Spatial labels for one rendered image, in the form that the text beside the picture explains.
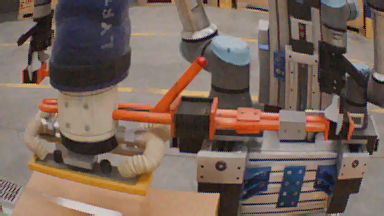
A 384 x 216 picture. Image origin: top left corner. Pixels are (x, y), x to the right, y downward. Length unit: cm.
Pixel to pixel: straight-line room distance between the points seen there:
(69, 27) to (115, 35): 13
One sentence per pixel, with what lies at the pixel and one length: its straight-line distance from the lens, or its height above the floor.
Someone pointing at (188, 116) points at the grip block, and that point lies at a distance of 124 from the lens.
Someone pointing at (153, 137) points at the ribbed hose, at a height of 122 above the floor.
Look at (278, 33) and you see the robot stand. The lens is 194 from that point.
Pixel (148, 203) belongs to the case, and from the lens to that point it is 155.
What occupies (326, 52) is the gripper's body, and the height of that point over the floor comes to 144.
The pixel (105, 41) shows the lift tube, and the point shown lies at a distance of 119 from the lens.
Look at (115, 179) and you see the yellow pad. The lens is 125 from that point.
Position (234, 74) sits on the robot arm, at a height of 118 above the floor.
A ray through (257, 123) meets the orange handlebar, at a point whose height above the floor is 126.
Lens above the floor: 175
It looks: 22 degrees down
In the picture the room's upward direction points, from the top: 1 degrees clockwise
